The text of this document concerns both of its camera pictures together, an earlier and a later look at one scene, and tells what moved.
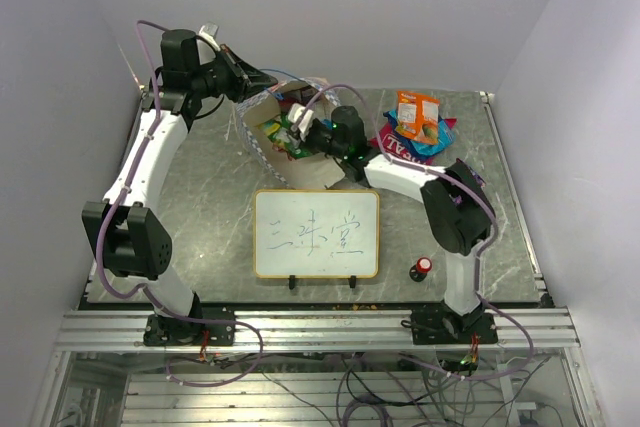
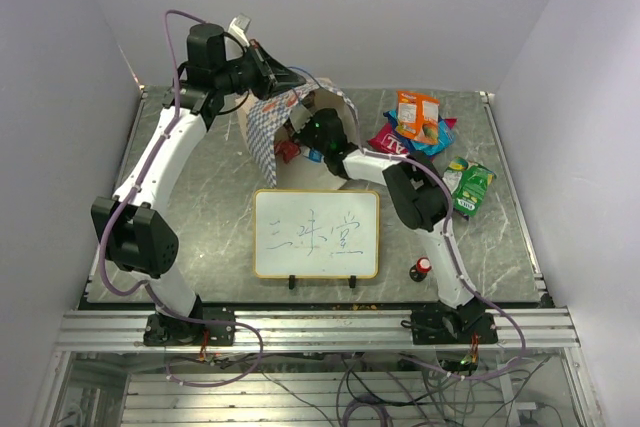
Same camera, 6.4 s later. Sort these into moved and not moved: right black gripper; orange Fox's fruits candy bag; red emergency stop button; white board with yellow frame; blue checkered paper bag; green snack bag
Moved: blue checkered paper bag; green snack bag
Not moved: white board with yellow frame; orange Fox's fruits candy bag; red emergency stop button; right black gripper
